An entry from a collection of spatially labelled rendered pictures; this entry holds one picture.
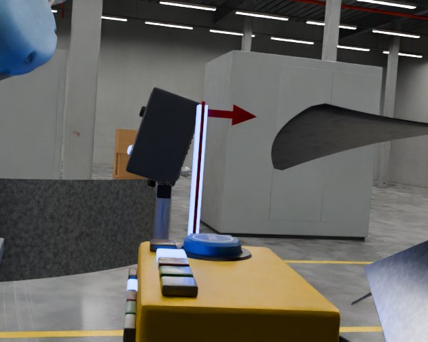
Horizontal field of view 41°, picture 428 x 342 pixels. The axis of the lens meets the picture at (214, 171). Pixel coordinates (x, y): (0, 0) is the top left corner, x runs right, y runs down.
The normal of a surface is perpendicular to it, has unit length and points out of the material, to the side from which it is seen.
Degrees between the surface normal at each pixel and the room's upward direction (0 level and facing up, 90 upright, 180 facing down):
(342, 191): 90
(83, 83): 90
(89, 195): 90
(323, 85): 90
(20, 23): 72
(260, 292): 0
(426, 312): 55
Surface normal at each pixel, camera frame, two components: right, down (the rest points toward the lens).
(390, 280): -0.56, -0.58
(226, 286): 0.07, -1.00
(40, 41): 0.94, -0.24
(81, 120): 0.25, 0.07
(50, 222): 0.65, 0.09
